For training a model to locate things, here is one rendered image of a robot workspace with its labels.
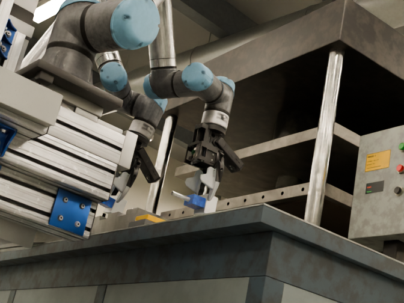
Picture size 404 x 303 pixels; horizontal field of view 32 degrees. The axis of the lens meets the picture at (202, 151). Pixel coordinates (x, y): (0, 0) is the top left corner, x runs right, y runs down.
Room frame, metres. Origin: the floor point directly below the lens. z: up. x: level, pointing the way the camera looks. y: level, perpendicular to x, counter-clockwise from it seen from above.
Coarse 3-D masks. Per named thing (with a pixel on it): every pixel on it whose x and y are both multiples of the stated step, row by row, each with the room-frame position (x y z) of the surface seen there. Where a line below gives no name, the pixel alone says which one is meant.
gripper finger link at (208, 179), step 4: (208, 168) 1.79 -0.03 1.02; (212, 168) 1.80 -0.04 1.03; (208, 172) 1.79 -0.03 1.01; (212, 172) 1.80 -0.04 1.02; (200, 176) 1.77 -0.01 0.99; (204, 176) 1.78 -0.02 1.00; (208, 176) 1.79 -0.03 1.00; (212, 176) 1.80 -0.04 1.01; (204, 180) 1.78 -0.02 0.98; (208, 180) 1.79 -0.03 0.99; (212, 180) 1.79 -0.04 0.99; (204, 184) 1.78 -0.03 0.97; (208, 184) 1.78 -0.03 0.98; (212, 184) 1.79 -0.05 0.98; (216, 184) 1.79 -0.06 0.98; (212, 188) 1.79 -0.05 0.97; (216, 188) 1.79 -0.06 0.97; (212, 192) 1.79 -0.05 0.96; (208, 196) 1.80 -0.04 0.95; (212, 196) 1.80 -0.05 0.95; (208, 200) 1.80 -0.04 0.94
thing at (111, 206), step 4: (112, 196) 2.01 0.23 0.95; (116, 196) 1.99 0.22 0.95; (112, 200) 1.98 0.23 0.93; (116, 200) 1.99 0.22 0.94; (124, 200) 2.00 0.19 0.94; (100, 204) 2.01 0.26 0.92; (104, 204) 1.98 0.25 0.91; (108, 204) 1.98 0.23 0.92; (112, 204) 1.99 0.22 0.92; (116, 204) 1.99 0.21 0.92; (120, 204) 2.00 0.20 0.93; (124, 204) 2.00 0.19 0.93; (108, 208) 2.01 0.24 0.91; (112, 208) 1.99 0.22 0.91; (116, 208) 1.99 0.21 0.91; (120, 208) 2.00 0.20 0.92; (108, 212) 2.00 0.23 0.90; (112, 212) 1.99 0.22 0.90
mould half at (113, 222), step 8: (136, 208) 1.84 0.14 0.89; (96, 216) 2.04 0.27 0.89; (112, 216) 1.95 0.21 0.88; (120, 216) 1.91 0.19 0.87; (128, 216) 1.87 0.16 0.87; (160, 216) 1.88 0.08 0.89; (96, 224) 2.03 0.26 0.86; (104, 224) 1.99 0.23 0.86; (112, 224) 1.94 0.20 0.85; (120, 224) 1.90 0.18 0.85; (128, 224) 1.87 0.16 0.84; (96, 232) 2.02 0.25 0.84
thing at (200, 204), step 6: (174, 192) 1.77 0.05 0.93; (180, 198) 1.79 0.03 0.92; (186, 198) 1.79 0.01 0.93; (192, 198) 1.79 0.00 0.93; (198, 198) 1.80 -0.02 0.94; (204, 198) 1.81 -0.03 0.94; (216, 198) 1.82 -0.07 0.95; (186, 204) 1.81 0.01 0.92; (192, 204) 1.80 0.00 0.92; (198, 204) 1.80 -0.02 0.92; (204, 204) 1.81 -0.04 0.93; (210, 204) 1.81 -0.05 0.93; (198, 210) 1.83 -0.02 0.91; (204, 210) 1.81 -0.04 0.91; (210, 210) 1.82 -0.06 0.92
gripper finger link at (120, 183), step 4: (124, 172) 1.97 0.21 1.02; (120, 176) 1.97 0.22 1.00; (124, 176) 1.97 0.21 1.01; (128, 176) 1.98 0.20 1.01; (116, 180) 1.96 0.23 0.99; (120, 180) 1.96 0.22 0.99; (124, 180) 1.97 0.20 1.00; (116, 184) 1.96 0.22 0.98; (120, 184) 1.97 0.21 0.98; (124, 184) 1.97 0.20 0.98; (120, 188) 1.97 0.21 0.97; (124, 188) 1.97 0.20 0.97; (128, 188) 1.97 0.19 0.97; (120, 192) 1.98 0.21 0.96; (124, 192) 1.97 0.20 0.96; (120, 196) 1.97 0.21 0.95; (124, 196) 1.98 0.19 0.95; (120, 200) 1.98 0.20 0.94
